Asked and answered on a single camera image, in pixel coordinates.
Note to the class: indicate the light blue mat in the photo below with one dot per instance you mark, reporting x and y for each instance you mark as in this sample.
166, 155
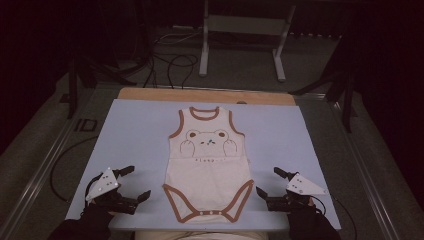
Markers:
133, 133

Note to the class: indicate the person's lap beige clothing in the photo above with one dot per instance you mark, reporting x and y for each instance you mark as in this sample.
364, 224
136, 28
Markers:
200, 235

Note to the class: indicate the cream baby bodysuit brown trim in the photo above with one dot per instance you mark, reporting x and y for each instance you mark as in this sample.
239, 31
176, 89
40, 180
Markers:
208, 180

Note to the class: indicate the grey power strip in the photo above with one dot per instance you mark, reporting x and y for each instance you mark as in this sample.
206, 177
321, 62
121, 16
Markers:
183, 27

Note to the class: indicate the white metal stand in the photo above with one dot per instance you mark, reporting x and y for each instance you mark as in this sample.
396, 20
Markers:
245, 25

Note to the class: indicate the black tripod stand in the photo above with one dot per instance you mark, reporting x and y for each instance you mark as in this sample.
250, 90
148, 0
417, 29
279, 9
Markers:
347, 100
72, 90

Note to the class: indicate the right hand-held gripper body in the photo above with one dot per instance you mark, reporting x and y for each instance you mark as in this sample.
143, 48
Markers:
300, 186

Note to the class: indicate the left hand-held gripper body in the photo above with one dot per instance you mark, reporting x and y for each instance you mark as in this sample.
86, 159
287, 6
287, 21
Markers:
106, 193

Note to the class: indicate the person's left hand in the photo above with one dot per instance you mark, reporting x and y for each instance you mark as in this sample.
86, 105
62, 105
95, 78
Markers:
94, 202

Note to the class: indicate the person's right hand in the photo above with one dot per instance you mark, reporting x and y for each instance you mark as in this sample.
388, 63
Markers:
311, 201

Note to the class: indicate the aluminium floor rail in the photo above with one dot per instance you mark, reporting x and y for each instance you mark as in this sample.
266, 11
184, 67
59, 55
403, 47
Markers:
363, 173
40, 173

